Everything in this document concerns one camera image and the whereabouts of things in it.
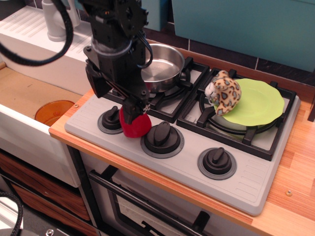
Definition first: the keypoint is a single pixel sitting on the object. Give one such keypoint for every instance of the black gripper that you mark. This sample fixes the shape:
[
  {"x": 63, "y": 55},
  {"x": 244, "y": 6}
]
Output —
[{"x": 122, "y": 74}]

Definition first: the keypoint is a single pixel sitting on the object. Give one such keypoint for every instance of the red plastic pepper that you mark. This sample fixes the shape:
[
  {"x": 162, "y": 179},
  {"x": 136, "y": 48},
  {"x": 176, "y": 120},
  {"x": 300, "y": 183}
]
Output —
[{"x": 138, "y": 128}]

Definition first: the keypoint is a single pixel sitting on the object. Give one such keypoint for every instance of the stuffed cheetah toy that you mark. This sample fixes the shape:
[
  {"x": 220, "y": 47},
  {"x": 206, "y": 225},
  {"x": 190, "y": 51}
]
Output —
[{"x": 223, "y": 92}]

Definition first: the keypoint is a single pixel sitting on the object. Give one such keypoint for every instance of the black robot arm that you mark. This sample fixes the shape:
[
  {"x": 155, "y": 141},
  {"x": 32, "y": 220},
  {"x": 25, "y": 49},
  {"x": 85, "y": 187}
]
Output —
[{"x": 117, "y": 53}]

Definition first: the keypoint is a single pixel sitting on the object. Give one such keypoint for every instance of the left black stove knob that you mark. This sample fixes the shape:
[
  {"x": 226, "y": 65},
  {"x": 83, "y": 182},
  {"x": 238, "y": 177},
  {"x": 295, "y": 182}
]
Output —
[{"x": 109, "y": 122}]

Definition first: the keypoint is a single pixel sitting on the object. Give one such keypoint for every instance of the black stove knob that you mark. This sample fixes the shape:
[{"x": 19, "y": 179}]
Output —
[
  {"x": 217, "y": 163},
  {"x": 162, "y": 141},
  {"x": 109, "y": 122}
]

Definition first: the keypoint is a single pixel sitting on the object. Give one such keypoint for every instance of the stainless steel pot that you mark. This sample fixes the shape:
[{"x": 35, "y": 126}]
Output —
[{"x": 165, "y": 69}]

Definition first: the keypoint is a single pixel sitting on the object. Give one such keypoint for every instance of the middle black stove knob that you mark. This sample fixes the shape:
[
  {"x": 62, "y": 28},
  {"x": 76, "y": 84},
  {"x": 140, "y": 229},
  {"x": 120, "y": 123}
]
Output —
[{"x": 162, "y": 141}]

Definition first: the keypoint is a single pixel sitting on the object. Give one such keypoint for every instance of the right black stove knob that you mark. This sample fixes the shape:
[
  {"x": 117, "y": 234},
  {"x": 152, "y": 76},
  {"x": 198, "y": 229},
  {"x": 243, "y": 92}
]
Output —
[{"x": 217, "y": 163}]

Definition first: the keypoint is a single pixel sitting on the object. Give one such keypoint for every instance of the lime green plate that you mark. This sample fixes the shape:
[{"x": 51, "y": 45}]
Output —
[{"x": 260, "y": 104}]

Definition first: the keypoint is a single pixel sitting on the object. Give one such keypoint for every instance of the grey toy stove top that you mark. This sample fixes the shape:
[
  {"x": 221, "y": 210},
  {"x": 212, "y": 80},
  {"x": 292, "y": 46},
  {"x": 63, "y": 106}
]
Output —
[{"x": 246, "y": 190}]

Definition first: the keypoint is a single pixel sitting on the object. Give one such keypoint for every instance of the left black burner grate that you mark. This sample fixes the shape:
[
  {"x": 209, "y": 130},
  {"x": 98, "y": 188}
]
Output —
[{"x": 168, "y": 105}]

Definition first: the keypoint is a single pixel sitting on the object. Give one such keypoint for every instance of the black burner grate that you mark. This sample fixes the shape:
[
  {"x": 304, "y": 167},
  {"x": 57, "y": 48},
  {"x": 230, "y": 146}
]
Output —
[
  {"x": 168, "y": 105},
  {"x": 199, "y": 116}
]

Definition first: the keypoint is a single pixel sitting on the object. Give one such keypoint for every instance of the grey toy faucet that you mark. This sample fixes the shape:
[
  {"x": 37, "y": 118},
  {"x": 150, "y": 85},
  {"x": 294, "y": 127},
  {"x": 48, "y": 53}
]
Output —
[{"x": 55, "y": 25}]

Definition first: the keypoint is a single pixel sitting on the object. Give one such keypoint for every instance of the white toy sink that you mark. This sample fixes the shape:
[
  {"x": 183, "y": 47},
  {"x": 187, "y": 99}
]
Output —
[{"x": 24, "y": 89}]

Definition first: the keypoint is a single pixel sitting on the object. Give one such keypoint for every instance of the oven door with window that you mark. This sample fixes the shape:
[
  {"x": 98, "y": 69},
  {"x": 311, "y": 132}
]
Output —
[{"x": 138, "y": 208}]

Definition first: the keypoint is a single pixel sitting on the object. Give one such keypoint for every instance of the wooden drawer front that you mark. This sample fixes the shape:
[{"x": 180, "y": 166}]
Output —
[{"x": 46, "y": 194}]

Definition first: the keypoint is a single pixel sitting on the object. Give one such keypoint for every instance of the right black burner grate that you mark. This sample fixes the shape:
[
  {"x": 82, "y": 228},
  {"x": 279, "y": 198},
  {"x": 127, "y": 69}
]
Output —
[{"x": 199, "y": 116}]

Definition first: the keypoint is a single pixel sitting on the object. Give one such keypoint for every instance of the black oven door handle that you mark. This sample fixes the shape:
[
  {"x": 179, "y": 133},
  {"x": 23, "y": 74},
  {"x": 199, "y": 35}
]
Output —
[{"x": 195, "y": 230}]

